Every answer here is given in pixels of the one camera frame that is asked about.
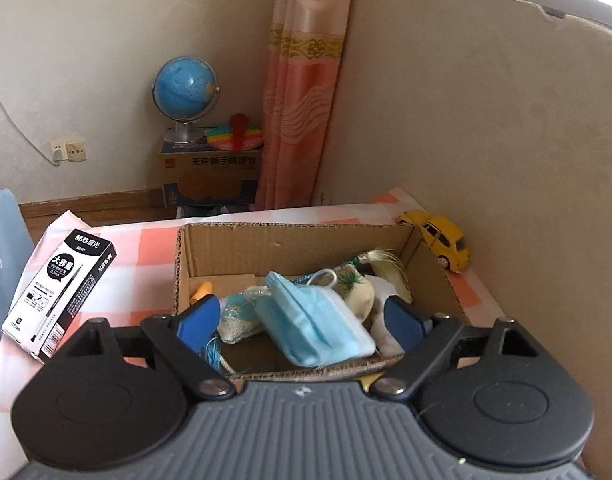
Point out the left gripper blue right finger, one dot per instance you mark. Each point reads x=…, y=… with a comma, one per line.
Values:
x=429, y=343

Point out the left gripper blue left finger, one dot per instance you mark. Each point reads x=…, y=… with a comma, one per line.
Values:
x=186, y=343

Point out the orange finger cot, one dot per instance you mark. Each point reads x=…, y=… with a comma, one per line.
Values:
x=204, y=289

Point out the blue patterned sachet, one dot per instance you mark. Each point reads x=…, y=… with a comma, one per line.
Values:
x=238, y=321

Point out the cream sachet with cord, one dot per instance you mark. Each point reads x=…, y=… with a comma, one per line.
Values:
x=388, y=266

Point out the blue face mask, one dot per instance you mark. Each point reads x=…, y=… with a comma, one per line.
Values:
x=311, y=324

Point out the cream pouch blue tassel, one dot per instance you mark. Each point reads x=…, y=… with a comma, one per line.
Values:
x=356, y=291

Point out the orange checkered tablecloth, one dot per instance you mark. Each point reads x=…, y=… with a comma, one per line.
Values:
x=140, y=281

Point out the cardboard box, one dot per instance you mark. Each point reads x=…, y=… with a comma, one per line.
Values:
x=206, y=250

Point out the yellow toy car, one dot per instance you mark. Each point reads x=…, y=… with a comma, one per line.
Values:
x=443, y=238

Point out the white storage tray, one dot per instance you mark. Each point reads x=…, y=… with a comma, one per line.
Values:
x=206, y=211

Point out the black white pen box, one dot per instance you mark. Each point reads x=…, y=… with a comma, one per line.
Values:
x=40, y=317

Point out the orange printed carton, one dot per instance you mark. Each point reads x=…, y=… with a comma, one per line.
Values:
x=200, y=175

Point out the blue embroidered pillow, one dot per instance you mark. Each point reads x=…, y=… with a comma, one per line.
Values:
x=16, y=246

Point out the rainbow pop toy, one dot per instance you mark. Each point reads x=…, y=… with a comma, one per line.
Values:
x=238, y=136

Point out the blue desk globe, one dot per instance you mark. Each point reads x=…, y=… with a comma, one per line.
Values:
x=185, y=90

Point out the peach patterned curtain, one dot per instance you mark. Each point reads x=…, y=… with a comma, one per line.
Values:
x=307, y=39

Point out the wall power socket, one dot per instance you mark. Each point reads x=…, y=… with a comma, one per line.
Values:
x=67, y=150

